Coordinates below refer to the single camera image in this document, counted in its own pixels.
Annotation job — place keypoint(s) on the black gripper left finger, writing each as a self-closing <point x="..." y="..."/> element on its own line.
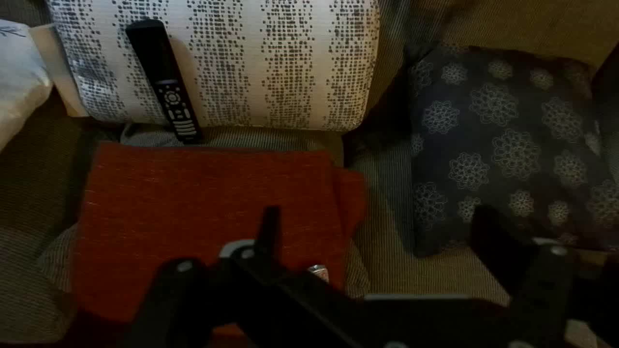
<point x="187" y="300"/>

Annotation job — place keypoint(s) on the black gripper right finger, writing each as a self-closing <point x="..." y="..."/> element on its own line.
<point x="547" y="283"/>

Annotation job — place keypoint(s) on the grey remote control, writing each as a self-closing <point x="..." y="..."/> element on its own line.
<point x="317" y="269"/>

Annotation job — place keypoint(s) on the white dotted pillow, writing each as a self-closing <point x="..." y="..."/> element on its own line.
<point x="284" y="64"/>

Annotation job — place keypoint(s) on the black remote control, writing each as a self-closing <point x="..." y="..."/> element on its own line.
<point x="154" y="55"/>

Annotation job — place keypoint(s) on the light blue pillow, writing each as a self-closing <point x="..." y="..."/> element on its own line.
<point x="23" y="80"/>

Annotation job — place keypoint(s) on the dark floral cushion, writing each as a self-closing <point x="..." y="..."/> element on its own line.
<point x="514" y="132"/>

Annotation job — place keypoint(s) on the beige sofa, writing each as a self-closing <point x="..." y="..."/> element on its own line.
<point x="40" y="180"/>

